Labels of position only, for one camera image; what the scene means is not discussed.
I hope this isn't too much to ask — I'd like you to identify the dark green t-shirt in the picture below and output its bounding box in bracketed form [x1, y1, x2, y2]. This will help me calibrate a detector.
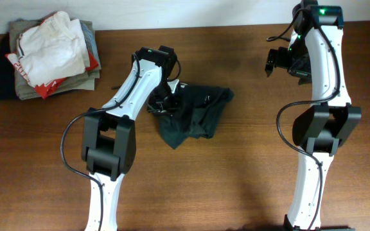
[158, 85, 234, 149]

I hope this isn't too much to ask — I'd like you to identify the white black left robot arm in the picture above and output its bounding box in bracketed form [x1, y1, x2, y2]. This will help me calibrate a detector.
[82, 46, 179, 230]

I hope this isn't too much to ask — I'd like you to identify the olive grey folded garment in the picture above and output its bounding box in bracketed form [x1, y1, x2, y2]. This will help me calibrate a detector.
[9, 19, 100, 100]

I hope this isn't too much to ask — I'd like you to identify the black folded garment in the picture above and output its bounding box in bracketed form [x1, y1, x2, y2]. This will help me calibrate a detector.
[0, 34, 19, 100]

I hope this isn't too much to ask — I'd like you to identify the blue denim folded garment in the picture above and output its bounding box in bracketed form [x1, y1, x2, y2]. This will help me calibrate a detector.
[80, 21, 101, 71]

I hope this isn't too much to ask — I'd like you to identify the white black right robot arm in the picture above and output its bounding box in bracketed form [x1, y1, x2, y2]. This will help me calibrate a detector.
[265, 1, 362, 230]

